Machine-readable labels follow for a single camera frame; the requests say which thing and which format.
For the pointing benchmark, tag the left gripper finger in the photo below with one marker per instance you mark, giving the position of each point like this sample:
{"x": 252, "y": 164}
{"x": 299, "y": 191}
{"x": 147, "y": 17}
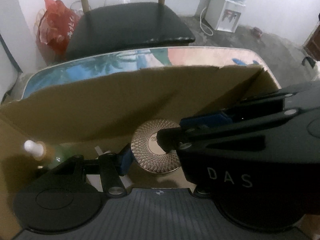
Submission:
{"x": 70, "y": 176}

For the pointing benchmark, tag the gold lid black jar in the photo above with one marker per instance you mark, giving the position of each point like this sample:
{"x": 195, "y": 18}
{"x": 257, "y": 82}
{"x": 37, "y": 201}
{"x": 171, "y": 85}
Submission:
{"x": 147, "y": 152}

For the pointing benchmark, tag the green dropper bottle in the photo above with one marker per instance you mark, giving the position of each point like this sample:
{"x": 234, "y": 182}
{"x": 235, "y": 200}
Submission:
{"x": 50, "y": 156}

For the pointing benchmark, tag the brown cardboard box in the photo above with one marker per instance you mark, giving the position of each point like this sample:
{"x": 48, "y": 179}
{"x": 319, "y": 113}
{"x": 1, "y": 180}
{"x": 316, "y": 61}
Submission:
{"x": 100, "y": 116}

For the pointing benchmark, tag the brown wooden door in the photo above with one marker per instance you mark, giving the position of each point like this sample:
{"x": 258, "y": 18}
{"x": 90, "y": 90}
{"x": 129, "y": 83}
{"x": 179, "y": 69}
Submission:
{"x": 312, "y": 46}

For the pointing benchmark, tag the wooden chair black seat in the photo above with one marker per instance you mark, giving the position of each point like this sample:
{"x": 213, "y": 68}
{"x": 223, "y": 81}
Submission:
{"x": 127, "y": 26}

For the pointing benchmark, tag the white water dispenser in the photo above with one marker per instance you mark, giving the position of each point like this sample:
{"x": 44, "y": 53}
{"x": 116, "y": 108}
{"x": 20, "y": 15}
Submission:
{"x": 224, "y": 15}

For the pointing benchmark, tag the red plastic bag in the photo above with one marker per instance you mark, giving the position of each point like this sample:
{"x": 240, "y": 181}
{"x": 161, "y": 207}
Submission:
{"x": 57, "y": 26}

